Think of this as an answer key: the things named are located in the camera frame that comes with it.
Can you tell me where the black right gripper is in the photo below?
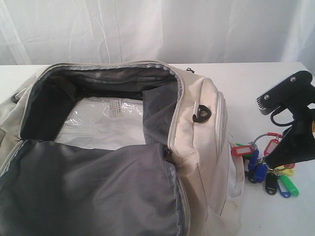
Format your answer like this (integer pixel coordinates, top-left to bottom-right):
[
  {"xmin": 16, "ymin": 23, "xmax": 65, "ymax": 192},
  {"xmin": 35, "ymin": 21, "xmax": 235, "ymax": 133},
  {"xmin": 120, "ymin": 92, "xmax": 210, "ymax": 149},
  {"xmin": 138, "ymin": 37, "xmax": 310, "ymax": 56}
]
[{"xmin": 265, "ymin": 104, "xmax": 315, "ymax": 169}]

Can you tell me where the colourful key tag bunch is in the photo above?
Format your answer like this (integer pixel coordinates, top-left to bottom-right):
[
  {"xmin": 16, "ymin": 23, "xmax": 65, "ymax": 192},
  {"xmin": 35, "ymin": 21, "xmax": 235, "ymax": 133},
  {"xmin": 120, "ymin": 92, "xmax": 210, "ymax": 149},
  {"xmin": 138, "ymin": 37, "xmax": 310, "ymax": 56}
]
[{"xmin": 231, "ymin": 132, "xmax": 300, "ymax": 199}]

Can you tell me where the cream fabric duffel bag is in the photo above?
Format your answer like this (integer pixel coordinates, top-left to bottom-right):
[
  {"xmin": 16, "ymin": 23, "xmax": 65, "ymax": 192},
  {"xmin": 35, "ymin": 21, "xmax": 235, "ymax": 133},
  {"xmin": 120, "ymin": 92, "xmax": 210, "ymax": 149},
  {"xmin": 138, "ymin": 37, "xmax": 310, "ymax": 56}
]
[{"xmin": 0, "ymin": 61, "xmax": 245, "ymax": 236}]

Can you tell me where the clear plastic packaged item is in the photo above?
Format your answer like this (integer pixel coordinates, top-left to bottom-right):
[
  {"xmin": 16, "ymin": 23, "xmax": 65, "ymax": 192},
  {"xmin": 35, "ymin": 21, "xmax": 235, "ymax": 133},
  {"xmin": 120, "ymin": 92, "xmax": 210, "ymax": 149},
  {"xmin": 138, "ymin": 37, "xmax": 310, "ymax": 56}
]
[{"xmin": 55, "ymin": 97, "xmax": 145, "ymax": 150}]

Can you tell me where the white backdrop curtain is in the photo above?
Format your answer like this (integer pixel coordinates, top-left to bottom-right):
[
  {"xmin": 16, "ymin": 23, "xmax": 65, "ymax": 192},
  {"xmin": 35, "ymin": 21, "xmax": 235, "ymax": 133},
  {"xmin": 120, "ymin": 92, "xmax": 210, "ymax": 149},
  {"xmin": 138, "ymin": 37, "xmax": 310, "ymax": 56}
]
[{"xmin": 0, "ymin": 0, "xmax": 315, "ymax": 70}]

